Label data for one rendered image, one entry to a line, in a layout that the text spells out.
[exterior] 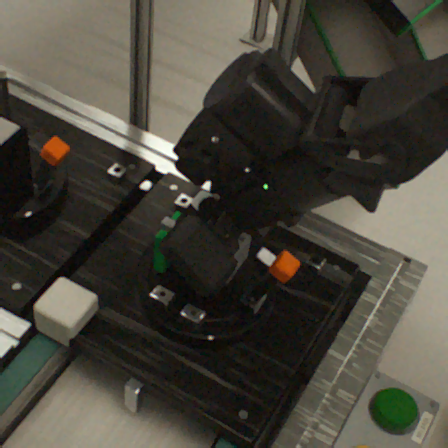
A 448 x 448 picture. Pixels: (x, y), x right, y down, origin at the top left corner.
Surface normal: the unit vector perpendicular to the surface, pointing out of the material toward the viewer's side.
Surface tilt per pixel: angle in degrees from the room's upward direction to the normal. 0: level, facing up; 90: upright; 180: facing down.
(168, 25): 0
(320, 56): 90
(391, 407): 0
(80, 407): 0
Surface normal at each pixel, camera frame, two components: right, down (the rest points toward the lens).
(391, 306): 0.09, -0.64
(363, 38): 0.61, -0.07
